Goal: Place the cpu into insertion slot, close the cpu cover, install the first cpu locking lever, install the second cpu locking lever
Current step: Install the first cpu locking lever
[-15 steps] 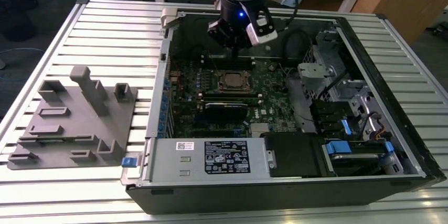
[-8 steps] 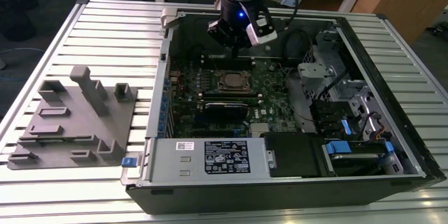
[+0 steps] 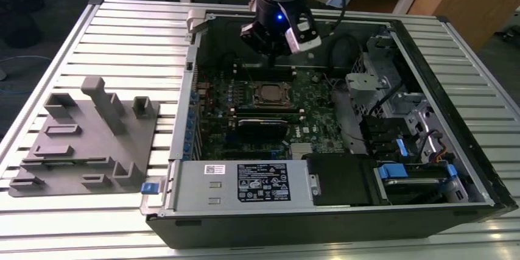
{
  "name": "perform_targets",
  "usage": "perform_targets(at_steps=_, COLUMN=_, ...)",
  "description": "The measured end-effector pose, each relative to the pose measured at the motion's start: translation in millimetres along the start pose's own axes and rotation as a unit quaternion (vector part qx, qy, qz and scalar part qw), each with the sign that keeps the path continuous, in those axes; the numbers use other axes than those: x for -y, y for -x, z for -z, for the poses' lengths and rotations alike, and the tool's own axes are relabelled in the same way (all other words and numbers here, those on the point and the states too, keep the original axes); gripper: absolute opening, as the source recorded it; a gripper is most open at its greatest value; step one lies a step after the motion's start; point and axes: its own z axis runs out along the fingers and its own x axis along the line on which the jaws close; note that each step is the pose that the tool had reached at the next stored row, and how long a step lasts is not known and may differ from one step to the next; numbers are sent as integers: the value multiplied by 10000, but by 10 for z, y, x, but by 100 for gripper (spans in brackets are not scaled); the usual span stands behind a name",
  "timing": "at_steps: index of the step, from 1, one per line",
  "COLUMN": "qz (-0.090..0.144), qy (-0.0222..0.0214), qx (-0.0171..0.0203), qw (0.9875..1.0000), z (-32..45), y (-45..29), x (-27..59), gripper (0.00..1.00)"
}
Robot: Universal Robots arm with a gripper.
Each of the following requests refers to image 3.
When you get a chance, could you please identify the compact wrist camera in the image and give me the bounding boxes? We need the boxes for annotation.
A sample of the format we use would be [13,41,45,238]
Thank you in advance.
[238,21,269,51]

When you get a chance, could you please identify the grey parts rack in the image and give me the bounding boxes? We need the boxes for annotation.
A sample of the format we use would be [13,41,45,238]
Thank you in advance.
[6,76,162,199]

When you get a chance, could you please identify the black PC case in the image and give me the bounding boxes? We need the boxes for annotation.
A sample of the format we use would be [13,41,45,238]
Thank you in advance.
[138,9,518,250]

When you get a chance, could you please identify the silver power supply unit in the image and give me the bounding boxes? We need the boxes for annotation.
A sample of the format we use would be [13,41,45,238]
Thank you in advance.
[173,159,318,212]

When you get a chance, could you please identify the blue slot retainer strip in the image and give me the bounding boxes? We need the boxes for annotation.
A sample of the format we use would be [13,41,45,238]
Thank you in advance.
[182,88,198,160]

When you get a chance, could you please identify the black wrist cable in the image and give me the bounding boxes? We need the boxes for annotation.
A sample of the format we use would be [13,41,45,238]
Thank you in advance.
[326,0,361,39]

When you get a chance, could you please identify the blue carrier tab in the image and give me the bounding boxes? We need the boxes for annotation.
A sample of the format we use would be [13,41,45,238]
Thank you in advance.
[391,138,410,158]

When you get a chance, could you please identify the black office chair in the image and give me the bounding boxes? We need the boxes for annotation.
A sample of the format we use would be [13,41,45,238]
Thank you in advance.
[0,0,46,49]

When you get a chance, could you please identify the silver drive cage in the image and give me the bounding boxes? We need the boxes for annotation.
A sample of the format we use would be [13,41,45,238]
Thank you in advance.
[357,36,459,163]

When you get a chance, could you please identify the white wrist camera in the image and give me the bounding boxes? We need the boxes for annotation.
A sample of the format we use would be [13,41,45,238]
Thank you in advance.
[282,12,323,55]

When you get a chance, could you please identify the metal socket cover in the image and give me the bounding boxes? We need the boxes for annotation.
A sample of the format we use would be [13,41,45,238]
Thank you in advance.
[254,82,290,106]

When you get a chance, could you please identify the CPU socket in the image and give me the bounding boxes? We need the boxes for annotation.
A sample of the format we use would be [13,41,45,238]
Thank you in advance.
[250,80,294,109]

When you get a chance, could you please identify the green motherboard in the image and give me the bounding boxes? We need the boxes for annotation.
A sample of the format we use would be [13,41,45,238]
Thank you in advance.
[194,64,354,162]

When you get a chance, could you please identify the hard disk in blue carrier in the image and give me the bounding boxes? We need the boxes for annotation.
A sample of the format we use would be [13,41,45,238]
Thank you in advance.
[373,161,458,205]

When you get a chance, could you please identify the silver chipset heatsink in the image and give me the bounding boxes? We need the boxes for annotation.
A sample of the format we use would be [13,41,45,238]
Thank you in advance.
[290,142,317,155]

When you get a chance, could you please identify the coloured power wires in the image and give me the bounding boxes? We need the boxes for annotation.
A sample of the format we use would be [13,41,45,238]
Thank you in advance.
[429,146,450,163]

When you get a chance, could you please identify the grey metal bracket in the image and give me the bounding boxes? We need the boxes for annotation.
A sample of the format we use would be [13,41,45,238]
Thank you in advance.
[343,72,389,100]

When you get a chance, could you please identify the grey flat cable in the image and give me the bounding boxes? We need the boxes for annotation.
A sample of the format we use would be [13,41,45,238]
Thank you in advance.
[329,88,369,155]

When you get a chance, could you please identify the black looped cable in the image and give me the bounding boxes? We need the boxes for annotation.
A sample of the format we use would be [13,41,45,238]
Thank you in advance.
[325,32,362,76]

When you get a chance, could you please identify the grey case release latch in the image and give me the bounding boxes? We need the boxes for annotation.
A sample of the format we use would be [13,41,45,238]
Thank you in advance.
[185,9,209,34]

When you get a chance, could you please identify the black plastic shroud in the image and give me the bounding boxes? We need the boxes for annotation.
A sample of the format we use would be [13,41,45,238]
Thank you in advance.
[305,153,385,208]

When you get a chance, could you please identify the black disk bay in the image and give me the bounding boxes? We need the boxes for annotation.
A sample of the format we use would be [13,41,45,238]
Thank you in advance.
[358,116,411,156]

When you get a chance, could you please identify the black graphics card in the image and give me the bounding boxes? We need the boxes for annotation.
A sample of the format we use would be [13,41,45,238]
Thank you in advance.
[235,118,290,142]

